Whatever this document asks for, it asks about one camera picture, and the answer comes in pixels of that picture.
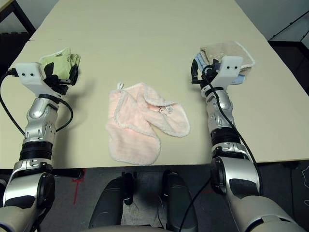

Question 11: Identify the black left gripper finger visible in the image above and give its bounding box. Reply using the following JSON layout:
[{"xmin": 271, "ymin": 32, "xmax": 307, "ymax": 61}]
[
  {"xmin": 69, "ymin": 64, "xmax": 80, "ymax": 86},
  {"xmin": 44, "ymin": 62, "xmax": 55, "ymax": 78}
]

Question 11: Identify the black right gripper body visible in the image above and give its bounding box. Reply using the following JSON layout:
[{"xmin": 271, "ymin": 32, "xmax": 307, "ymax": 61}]
[{"xmin": 192, "ymin": 66, "xmax": 222, "ymax": 90}]

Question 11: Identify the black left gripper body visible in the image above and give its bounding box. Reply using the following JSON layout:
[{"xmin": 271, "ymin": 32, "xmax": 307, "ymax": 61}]
[{"xmin": 44, "ymin": 72, "xmax": 79, "ymax": 95}]

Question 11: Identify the pink towel with white trim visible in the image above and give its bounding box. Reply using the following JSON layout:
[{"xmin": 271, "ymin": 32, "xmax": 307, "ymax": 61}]
[{"xmin": 105, "ymin": 82, "xmax": 191, "ymax": 166}]

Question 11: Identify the light blue folded towel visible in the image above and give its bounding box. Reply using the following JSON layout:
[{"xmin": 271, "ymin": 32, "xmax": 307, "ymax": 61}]
[{"xmin": 193, "ymin": 53, "xmax": 247, "ymax": 85}]

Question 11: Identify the green folded towel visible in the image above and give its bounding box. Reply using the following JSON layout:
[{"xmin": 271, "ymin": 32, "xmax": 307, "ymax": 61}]
[{"xmin": 38, "ymin": 47, "xmax": 82, "ymax": 80}]

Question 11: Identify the beige folded towel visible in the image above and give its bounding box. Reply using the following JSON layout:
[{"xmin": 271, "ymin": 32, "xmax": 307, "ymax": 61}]
[{"xmin": 199, "ymin": 40, "xmax": 256, "ymax": 73}]

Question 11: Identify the black foam floor mat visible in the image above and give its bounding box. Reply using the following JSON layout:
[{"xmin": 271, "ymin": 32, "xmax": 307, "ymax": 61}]
[{"xmin": 0, "ymin": 31, "xmax": 31, "ymax": 80}]

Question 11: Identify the black framed side table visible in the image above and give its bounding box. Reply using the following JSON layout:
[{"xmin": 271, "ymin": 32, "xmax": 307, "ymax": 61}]
[{"xmin": 0, "ymin": 0, "xmax": 37, "ymax": 34}]

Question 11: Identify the dark cabinet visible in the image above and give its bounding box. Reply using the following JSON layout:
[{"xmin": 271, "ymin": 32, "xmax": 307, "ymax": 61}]
[{"xmin": 269, "ymin": 40, "xmax": 309, "ymax": 95}]

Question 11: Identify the black tripod stand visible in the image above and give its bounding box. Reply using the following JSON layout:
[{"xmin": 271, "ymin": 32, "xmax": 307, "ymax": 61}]
[{"xmin": 267, "ymin": 11, "xmax": 309, "ymax": 42}]

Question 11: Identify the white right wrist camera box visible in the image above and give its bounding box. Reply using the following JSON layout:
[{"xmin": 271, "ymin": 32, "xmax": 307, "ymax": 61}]
[{"xmin": 212, "ymin": 56, "xmax": 243, "ymax": 89}]

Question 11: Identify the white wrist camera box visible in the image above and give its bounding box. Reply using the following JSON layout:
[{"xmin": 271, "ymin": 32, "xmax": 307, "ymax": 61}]
[
  {"xmin": 14, "ymin": 62, "xmax": 48, "ymax": 96},
  {"xmin": 212, "ymin": 56, "xmax": 243, "ymax": 89}
]

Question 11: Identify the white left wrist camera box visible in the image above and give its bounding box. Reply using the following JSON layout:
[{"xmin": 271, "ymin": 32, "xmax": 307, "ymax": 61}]
[{"xmin": 14, "ymin": 62, "xmax": 48, "ymax": 96}]

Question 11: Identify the thin floor cable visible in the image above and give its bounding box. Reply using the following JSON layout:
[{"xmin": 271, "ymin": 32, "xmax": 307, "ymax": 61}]
[{"xmin": 157, "ymin": 209, "xmax": 165, "ymax": 228}]

